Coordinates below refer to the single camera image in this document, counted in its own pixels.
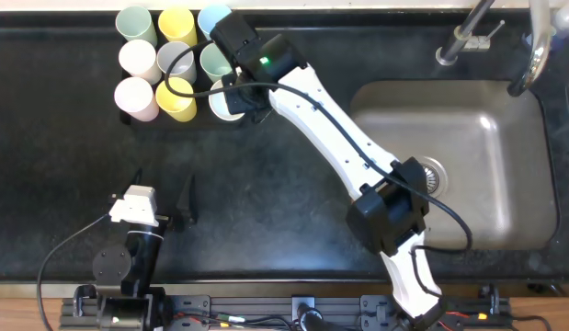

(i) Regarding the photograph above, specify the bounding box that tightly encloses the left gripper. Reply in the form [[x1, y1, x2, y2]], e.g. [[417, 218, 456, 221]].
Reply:
[[121, 166, 199, 233]]

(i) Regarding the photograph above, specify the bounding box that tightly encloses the yellow cup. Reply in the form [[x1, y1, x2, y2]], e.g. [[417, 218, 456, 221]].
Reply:
[[154, 76, 198, 123], [157, 6, 199, 47]]

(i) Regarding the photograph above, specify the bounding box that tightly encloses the pink cup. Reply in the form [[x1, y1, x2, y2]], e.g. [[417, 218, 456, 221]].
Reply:
[[113, 76, 160, 123]]

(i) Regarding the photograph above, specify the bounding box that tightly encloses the white cup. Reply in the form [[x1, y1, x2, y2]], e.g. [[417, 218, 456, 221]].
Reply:
[[208, 78, 246, 123], [118, 39, 162, 86]]

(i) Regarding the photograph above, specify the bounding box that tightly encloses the black tray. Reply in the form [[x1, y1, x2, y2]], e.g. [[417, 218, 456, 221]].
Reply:
[[119, 12, 243, 93]]

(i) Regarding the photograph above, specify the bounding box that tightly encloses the grey cup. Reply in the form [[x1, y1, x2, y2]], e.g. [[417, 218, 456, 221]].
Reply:
[[155, 40, 198, 86]]

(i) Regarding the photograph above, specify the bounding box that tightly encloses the green cup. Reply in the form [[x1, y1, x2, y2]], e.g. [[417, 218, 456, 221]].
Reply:
[[115, 5, 159, 47], [199, 41, 234, 84]]

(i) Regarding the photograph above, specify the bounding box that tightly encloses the blue cup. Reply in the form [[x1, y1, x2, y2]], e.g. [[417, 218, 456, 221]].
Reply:
[[197, 4, 233, 40]]

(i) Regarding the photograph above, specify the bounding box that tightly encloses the steel sink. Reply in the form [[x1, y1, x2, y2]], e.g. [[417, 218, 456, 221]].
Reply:
[[349, 80, 561, 252]]

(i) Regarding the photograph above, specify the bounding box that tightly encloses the steel tap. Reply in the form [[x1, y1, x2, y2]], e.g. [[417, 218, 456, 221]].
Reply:
[[434, 0, 565, 97]]

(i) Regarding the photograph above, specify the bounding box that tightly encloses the blue soap bottle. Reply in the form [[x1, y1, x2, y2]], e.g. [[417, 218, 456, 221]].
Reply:
[[548, 2, 569, 54]]

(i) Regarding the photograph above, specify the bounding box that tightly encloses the mounting rail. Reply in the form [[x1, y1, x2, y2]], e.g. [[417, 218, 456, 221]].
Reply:
[[58, 292, 554, 331]]

